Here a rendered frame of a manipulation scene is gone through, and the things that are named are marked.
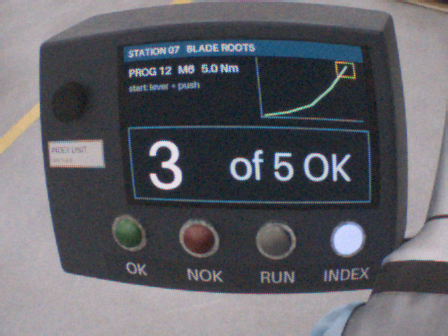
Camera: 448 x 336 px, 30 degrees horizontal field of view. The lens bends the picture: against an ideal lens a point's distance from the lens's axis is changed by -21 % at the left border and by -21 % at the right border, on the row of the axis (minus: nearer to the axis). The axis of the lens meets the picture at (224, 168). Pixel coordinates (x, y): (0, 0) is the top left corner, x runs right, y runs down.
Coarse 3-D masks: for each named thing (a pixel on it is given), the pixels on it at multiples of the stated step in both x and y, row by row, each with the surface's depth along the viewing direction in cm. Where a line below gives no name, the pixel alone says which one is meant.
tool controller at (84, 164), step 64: (64, 64) 63; (128, 64) 62; (192, 64) 61; (256, 64) 59; (320, 64) 58; (384, 64) 57; (64, 128) 65; (256, 128) 61; (320, 128) 60; (384, 128) 58; (64, 192) 66; (128, 192) 65; (256, 192) 62; (320, 192) 61; (384, 192) 60; (64, 256) 68; (128, 256) 66; (192, 256) 65; (256, 256) 64; (320, 256) 62; (384, 256) 61
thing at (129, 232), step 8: (120, 216) 65; (128, 216) 65; (120, 224) 65; (128, 224) 65; (136, 224) 65; (120, 232) 65; (128, 232) 65; (136, 232) 65; (144, 232) 65; (120, 240) 65; (128, 240) 65; (136, 240) 65; (144, 240) 65; (128, 248) 66; (136, 248) 66
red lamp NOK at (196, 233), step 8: (184, 224) 64; (192, 224) 64; (200, 224) 64; (208, 224) 63; (184, 232) 64; (192, 232) 63; (200, 232) 63; (208, 232) 63; (216, 232) 64; (184, 240) 64; (192, 240) 63; (200, 240) 63; (208, 240) 63; (216, 240) 64; (184, 248) 65; (192, 248) 64; (200, 248) 64; (208, 248) 64; (216, 248) 64; (200, 256) 64
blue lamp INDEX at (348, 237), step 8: (344, 224) 61; (352, 224) 61; (360, 224) 61; (336, 232) 61; (344, 232) 61; (352, 232) 60; (360, 232) 61; (336, 240) 61; (344, 240) 61; (352, 240) 60; (360, 240) 61; (336, 248) 61; (344, 248) 61; (352, 248) 61; (360, 248) 61; (344, 256) 62
